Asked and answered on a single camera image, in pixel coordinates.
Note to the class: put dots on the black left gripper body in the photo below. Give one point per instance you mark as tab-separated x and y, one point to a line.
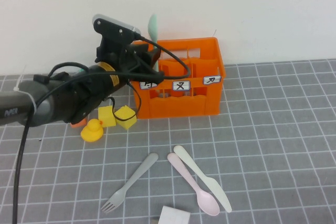
118	61

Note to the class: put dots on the white zip tie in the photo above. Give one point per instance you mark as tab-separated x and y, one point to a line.
33	103

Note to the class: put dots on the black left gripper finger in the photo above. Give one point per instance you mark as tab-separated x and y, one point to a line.
158	52
152	58

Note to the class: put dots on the cream white plastic knife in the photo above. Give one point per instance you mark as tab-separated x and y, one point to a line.
218	190

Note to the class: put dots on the yellow foam cube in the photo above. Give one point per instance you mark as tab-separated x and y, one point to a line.
126	117
106	116

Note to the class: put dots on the mint green plastic spoon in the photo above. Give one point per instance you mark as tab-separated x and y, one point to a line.
153	27

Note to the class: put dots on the yellow rubber duck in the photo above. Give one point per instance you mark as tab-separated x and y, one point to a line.
92	132

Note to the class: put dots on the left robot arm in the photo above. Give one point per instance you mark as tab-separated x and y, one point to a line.
15	106

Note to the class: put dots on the orange plastic cutlery holder crate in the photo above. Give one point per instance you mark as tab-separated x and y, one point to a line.
183	106

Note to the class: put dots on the white flat box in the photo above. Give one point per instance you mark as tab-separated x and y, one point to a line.
174	216

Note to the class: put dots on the pink plastic spoon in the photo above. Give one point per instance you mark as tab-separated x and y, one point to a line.
207	203

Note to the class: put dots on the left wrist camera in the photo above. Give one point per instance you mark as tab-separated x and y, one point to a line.
113	28

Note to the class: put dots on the grey plastic fork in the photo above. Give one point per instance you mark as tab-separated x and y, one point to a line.
139	175

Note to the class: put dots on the orange foam cube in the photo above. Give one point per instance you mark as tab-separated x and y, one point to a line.
78	123

